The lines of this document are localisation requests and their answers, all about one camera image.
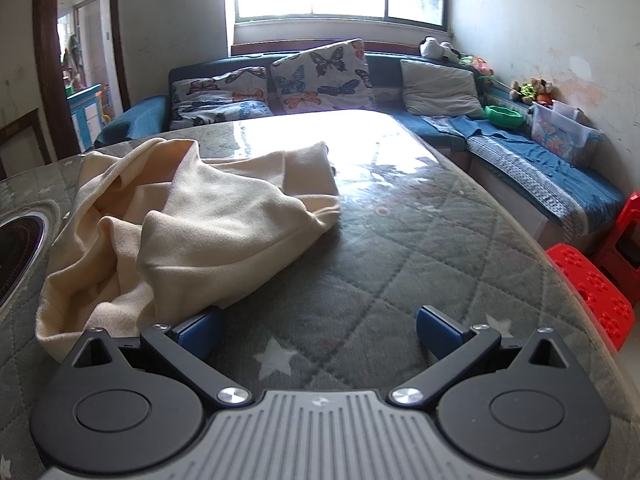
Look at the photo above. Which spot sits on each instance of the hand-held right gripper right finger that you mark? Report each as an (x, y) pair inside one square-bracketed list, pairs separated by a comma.
[(437, 332)]

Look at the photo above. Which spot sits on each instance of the dark wooden cabinet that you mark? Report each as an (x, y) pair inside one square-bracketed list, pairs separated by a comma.
[(42, 145)]

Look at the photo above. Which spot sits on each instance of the red plastic stool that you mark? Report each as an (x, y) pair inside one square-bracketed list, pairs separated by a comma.
[(595, 290), (630, 220)]

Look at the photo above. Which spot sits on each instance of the orange green toy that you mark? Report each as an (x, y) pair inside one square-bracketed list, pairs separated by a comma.
[(477, 65)]

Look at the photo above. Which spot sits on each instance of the black round cooktop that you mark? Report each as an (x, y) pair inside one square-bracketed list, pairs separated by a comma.
[(17, 245)]

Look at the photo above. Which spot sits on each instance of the butterfly print pillow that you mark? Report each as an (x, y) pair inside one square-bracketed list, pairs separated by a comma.
[(220, 85), (220, 114), (320, 80)]

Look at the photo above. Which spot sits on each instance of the dark wooden door frame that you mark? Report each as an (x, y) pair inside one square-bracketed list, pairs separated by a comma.
[(47, 85)]

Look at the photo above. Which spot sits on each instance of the grey patterned sofa cover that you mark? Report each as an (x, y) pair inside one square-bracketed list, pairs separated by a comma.
[(520, 175)]

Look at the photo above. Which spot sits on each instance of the black white plush toy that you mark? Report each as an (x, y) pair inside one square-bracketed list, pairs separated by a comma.
[(435, 49)]

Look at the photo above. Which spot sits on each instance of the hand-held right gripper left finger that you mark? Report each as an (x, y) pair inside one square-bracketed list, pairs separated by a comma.
[(202, 334)]

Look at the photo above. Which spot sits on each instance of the brown plush bear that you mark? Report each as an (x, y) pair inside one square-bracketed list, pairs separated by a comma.
[(542, 87)]

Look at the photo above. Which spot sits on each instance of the grey pillow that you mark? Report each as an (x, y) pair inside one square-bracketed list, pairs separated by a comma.
[(440, 90)]

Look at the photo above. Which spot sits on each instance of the blue sofa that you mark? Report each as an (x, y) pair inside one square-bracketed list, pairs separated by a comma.
[(385, 67)]

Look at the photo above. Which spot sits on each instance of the blue terry sofa towel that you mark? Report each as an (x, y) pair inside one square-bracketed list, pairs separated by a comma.
[(590, 180)]

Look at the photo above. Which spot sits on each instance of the clear plastic storage box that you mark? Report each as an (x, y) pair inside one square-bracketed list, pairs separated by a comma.
[(555, 130)]

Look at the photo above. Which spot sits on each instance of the blue box by door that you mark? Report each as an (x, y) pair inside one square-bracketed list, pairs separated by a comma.
[(85, 115)]

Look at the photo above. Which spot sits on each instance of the cream cloth garment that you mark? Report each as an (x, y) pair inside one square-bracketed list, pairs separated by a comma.
[(200, 210)]

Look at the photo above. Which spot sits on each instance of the green bowl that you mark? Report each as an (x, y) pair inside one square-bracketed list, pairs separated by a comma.
[(502, 116)]

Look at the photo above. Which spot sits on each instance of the hanging clothes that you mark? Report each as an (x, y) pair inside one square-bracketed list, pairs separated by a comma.
[(72, 55)]

